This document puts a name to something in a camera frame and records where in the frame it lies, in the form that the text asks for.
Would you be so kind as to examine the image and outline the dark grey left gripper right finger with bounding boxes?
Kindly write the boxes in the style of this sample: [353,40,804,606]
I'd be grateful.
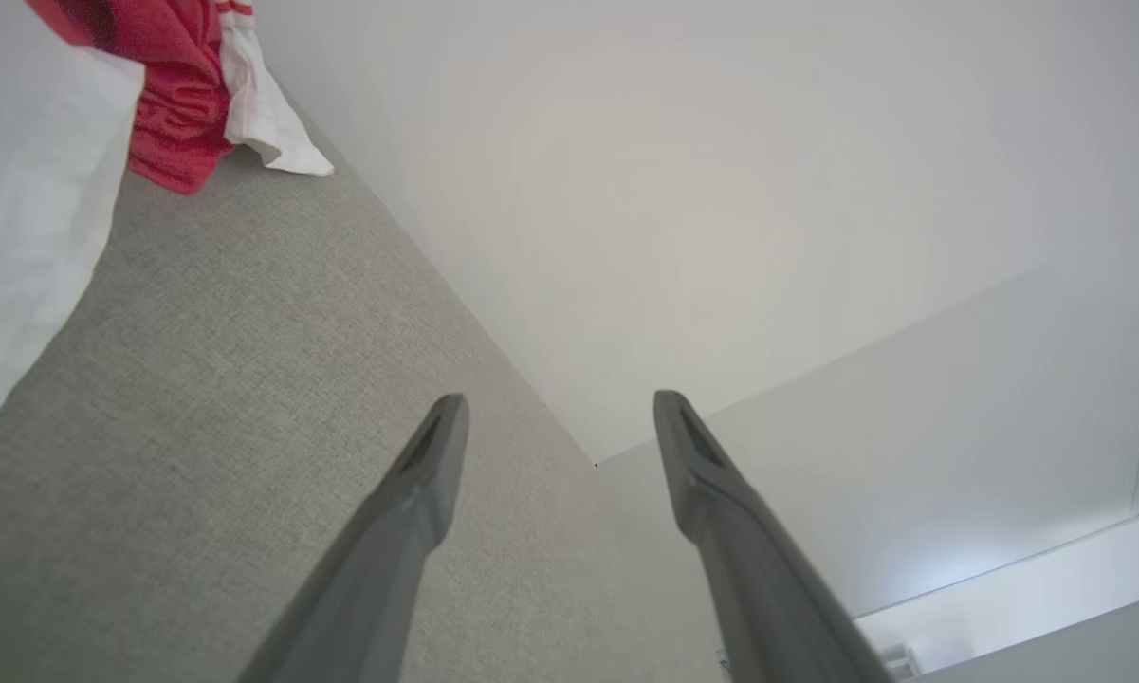
[654,391,897,683]

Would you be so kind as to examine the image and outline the red shirt with white sleeves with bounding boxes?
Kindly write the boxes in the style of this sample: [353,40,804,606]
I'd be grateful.
[24,0,335,195]

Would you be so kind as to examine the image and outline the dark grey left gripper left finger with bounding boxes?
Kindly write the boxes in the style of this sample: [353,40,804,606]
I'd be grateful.
[237,394,470,683]

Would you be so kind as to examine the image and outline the white cloth piece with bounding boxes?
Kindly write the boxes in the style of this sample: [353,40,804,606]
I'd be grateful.
[0,0,146,425]

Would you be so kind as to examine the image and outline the grey fabric sofa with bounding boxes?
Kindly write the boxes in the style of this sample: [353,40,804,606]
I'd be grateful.
[0,81,726,683]

